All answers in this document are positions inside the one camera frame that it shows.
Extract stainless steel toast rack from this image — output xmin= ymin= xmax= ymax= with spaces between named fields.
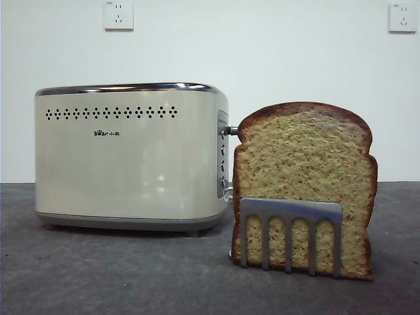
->
xmin=228 ymin=196 xmax=343 ymax=279

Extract slice of brown-crusted bread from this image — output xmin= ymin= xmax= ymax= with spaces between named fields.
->
xmin=231 ymin=101 xmax=379 ymax=280

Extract white wall socket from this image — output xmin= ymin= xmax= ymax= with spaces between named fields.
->
xmin=388 ymin=2 xmax=417 ymax=33
xmin=104 ymin=0 xmax=135 ymax=32

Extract cream two-slot toaster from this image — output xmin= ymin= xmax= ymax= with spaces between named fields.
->
xmin=34 ymin=81 xmax=230 ymax=238

